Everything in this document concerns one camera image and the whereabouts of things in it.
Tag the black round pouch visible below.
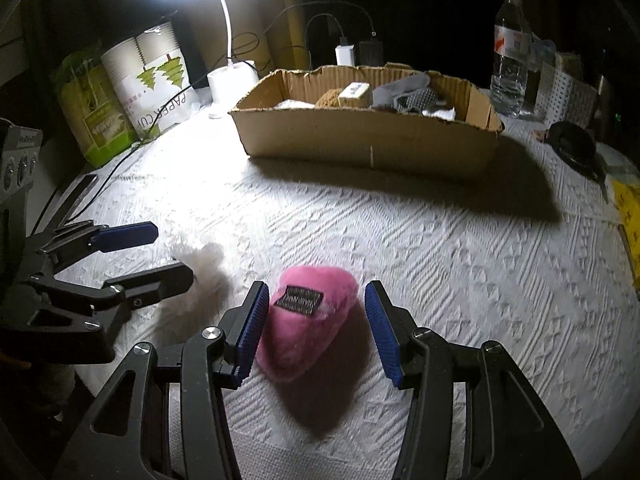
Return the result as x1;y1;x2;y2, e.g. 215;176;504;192
547;121;608;181

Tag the yellow plastic bag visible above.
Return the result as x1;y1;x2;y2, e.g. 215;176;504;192
612;180;640;291

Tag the long black table cable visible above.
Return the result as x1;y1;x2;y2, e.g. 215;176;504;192
65;85;201;222

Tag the paper cup pack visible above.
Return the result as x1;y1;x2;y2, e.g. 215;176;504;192
102;20;191;138

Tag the pink plush toy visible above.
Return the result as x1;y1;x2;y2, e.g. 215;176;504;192
256;265;361;383

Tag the white perforated container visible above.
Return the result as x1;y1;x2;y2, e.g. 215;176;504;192
535;60;601;126

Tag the black charger plug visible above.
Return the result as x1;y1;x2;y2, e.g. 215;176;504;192
359;40;385;66

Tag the black charger cable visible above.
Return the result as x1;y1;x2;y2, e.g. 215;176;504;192
265;1;378;42
304;11;348;47

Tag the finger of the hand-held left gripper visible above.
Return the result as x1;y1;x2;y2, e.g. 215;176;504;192
37;221;160;262
30;262;195;313

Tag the white desk lamp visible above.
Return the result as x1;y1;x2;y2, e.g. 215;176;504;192
145;0;266;120

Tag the brown scrubbing sponge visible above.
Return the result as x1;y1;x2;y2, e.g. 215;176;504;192
314;87;346;108

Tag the cardboard box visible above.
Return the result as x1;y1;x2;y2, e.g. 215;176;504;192
229;62;505;183

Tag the white fluffy plush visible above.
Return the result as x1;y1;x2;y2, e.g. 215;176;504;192
150;242;233;356

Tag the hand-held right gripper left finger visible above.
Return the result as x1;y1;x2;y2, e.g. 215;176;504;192
54;281;271;480

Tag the yellow curtain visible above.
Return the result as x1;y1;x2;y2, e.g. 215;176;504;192
272;0;308;68

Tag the clear plastic water bottle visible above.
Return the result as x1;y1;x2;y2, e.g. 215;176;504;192
490;0;532;118

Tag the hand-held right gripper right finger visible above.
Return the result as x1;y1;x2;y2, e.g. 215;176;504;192
364;280;582;480

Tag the green printed bag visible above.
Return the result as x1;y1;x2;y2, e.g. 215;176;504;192
55;45;143;168

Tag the small white packet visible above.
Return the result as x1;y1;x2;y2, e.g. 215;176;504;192
337;81;373;108

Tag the white textured tablecloth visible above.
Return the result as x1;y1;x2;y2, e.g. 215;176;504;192
50;85;640;480

